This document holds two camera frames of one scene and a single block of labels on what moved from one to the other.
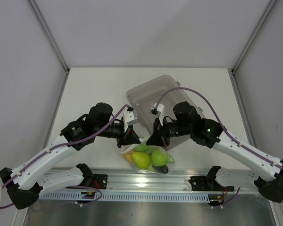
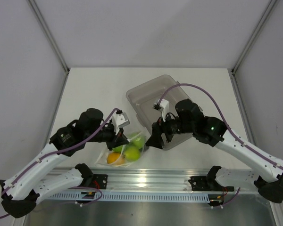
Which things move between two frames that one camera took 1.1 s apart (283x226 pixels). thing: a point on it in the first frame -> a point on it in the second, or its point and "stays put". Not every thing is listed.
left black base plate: [99, 181] stays put
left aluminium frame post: [52, 43] stays put
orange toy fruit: [128, 157] -> [115, 158]
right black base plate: [207, 183] stays put
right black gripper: [159, 136] stays put
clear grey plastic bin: [156, 100] stays put
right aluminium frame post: [234, 79] stays put
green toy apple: [159, 157] -> [118, 149]
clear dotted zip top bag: [149, 158] -> [125, 155]
